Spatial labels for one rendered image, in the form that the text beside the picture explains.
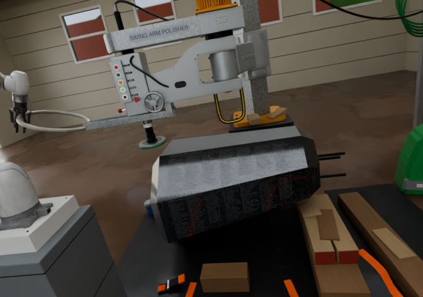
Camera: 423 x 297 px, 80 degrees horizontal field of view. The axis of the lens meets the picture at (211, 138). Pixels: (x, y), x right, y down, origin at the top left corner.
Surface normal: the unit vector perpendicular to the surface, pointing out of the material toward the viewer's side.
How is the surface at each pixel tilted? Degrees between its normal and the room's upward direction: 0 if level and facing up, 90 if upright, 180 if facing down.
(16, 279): 90
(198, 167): 45
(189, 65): 90
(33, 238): 90
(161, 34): 90
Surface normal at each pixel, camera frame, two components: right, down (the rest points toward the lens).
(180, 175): -0.18, -0.43
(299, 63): -0.08, 0.33
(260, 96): 0.41, 0.22
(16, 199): 0.65, 0.14
